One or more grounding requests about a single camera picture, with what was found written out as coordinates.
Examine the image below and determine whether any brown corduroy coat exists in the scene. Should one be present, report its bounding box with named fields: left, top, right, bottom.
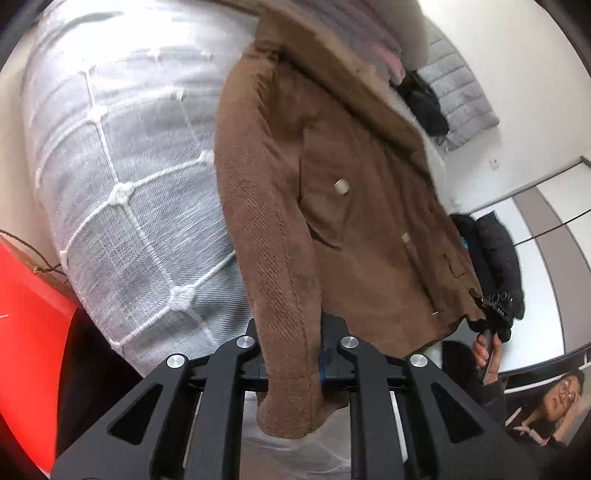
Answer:
left=214, top=6, right=482, bottom=439

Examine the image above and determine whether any black cloth on bed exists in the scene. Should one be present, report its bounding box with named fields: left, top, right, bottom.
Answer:
left=396, top=71, right=450, bottom=137

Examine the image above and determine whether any person's right hand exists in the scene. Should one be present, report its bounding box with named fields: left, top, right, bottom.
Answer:
left=473, top=334, right=503, bottom=385

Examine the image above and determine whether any red box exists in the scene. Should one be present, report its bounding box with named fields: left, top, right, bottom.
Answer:
left=1, top=246, right=76, bottom=473

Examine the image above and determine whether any person's head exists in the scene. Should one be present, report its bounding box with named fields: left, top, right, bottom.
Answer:
left=538, top=370, right=585, bottom=423

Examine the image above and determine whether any grey quilted bedspread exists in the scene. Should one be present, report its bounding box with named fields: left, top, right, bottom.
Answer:
left=21, top=0, right=417, bottom=476

